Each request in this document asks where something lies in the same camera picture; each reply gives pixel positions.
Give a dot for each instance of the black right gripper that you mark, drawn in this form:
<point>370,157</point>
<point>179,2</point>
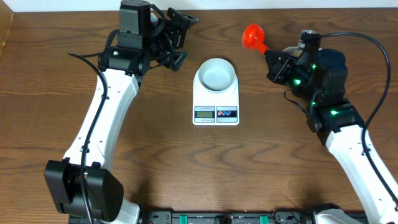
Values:
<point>276,73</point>

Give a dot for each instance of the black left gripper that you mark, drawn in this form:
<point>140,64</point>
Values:
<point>175,37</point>

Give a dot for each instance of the red measuring scoop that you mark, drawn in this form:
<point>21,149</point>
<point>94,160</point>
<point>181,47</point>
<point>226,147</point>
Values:
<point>253,38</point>

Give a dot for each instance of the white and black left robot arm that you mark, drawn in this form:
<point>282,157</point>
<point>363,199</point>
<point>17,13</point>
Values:
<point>82,184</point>

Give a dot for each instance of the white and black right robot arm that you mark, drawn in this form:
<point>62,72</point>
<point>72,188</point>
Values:
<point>318,76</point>

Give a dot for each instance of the white round bowl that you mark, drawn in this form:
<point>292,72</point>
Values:
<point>217,74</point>

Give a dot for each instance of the white digital kitchen scale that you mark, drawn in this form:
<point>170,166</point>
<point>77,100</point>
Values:
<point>215,108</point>

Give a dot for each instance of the clear plastic container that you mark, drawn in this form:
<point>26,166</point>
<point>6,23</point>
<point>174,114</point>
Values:
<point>293,51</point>

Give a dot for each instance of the brown cardboard sheet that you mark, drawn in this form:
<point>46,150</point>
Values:
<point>6,18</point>

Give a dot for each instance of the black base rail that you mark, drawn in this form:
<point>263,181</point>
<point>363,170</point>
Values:
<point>216,218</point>

